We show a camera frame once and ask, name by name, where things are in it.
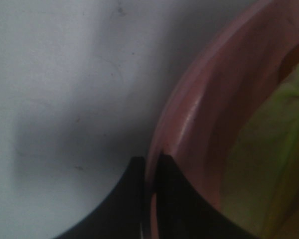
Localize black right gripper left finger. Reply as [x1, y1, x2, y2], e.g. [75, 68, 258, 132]
[58, 157, 145, 239]

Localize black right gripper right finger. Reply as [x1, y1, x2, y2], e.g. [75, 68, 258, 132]
[155, 154, 254, 239]

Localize white bread sandwich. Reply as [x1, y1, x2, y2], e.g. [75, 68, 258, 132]
[221, 51, 299, 239]

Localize pink round plate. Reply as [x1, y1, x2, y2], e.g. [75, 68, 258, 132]
[143, 0, 299, 239]

